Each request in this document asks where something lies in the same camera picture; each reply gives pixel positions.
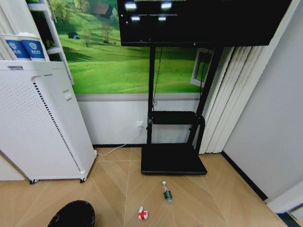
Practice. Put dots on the black television floor stand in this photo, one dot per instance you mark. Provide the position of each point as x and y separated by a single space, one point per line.
174 151

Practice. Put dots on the black mesh trash bin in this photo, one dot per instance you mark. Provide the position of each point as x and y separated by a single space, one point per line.
72 215

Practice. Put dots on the white vertical blinds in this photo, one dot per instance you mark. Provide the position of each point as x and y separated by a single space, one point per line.
227 99

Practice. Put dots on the clear plastic bottle green label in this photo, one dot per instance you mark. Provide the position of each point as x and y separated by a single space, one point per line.
167 193

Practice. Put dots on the crumpled red white wrapper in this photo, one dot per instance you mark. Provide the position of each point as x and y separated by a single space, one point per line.
142 214

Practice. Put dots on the black television screen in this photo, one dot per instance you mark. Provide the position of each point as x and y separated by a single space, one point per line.
201 23

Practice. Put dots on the white perforated air purifier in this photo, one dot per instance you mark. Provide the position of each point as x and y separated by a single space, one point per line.
42 123

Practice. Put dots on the white shelf unit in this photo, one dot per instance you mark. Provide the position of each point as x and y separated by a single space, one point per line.
50 35

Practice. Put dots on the blue white paper cup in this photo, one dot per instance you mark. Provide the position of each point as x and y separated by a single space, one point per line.
34 48
14 48

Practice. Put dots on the white wall socket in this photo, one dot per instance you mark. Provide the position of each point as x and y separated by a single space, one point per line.
139 125

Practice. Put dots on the green meadow wall poster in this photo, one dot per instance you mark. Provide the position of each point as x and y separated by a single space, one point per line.
106 59

